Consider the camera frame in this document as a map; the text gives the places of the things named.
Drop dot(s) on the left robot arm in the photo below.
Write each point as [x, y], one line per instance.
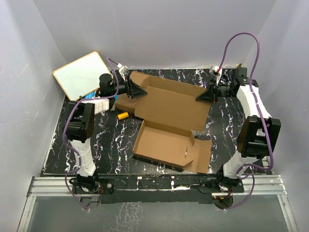
[79, 126]

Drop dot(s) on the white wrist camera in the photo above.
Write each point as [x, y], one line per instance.
[216, 72]
[123, 70]

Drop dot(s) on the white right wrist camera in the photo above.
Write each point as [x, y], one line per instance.
[216, 72]

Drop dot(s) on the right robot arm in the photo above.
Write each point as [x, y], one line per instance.
[256, 140]

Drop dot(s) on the yellow cylinder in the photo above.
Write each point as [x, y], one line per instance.
[123, 115]

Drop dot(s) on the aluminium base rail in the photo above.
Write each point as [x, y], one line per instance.
[262, 206]

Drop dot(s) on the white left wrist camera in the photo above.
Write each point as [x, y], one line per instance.
[123, 70]

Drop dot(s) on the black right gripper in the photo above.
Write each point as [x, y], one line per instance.
[209, 95]

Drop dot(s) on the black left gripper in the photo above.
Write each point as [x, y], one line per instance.
[133, 91]

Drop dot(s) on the colourful blue book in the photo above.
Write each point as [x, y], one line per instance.
[100, 105]

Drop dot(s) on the yellow framed whiteboard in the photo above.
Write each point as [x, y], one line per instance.
[81, 76]

